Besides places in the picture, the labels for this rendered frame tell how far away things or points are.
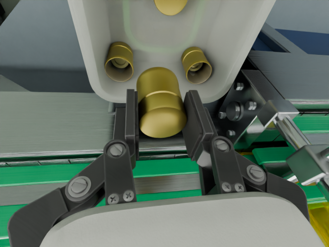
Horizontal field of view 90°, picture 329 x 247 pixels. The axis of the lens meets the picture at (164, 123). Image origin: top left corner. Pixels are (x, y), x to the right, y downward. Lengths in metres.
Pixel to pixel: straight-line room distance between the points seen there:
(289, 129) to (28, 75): 0.58
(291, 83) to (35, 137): 0.35
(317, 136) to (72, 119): 0.32
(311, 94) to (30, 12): 0.51
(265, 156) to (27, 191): 0.32
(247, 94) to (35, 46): 0.47
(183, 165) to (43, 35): 0.42
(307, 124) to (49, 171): 0.33
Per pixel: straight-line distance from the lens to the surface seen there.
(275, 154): 0.31
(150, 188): 0.24
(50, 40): 0.51
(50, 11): 0.48
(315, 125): 0.26
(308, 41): 0.55
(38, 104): 0.33
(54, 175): 0.27
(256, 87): 0.23
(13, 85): 0.80
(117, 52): 0.23
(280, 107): 0.21
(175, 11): 0.20
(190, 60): 0.24
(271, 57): 0.33
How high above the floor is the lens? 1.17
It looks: 39 degrees down
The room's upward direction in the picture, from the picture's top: 171 degrees clockwise
